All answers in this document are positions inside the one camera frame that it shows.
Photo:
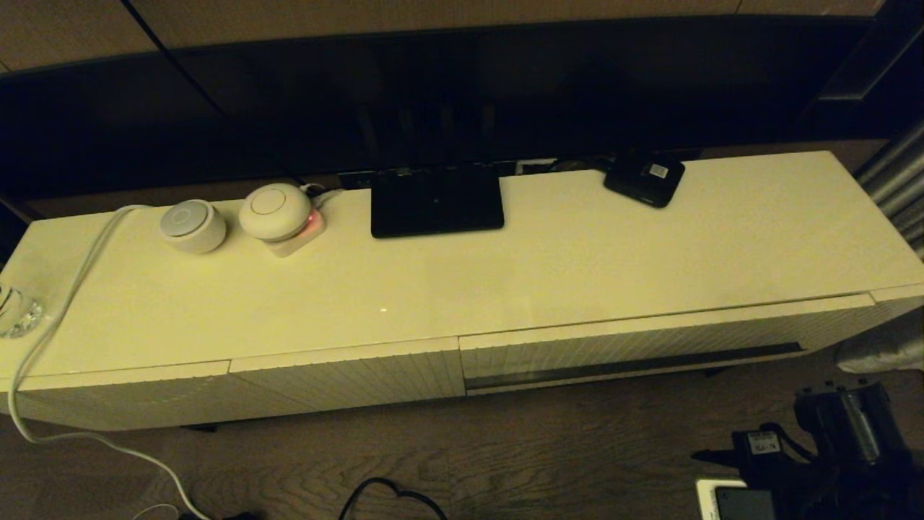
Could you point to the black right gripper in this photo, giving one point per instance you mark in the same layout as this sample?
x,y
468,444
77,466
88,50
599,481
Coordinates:
x,y
801,491

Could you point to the white ribbed drawer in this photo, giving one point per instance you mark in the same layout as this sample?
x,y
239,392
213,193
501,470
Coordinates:
x,y
577,354

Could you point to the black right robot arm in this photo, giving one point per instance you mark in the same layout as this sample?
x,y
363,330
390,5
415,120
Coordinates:
x,y
866,448

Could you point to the white TV cabinet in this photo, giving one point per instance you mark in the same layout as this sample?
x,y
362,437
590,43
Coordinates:
x,y
404,289

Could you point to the narrow white ribbed cabinet front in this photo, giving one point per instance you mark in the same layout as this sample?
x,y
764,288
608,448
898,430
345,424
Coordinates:
x,y
899,303

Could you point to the black set-top box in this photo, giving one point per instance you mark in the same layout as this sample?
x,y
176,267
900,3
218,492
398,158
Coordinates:
x,y
642,180

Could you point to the grey curtain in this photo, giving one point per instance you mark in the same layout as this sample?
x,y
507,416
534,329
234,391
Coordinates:
x,y
899,180

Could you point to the black flat television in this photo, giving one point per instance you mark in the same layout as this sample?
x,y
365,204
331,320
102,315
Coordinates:
x,y
505,94

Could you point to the white round dome device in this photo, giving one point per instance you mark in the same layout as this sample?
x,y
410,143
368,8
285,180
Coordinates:
x,y
274,209

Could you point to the white speaker grey top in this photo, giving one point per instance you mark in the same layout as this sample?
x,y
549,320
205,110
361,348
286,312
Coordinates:
x,y
191,227

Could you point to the clear glass cup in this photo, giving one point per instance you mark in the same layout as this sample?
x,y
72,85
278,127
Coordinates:
x,y
18,314

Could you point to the black TV base plate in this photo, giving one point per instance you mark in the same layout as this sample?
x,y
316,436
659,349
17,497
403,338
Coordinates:
x,y
433,206

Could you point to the white power strip red switch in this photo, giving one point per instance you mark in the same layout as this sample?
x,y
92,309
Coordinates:
x,y
303,238

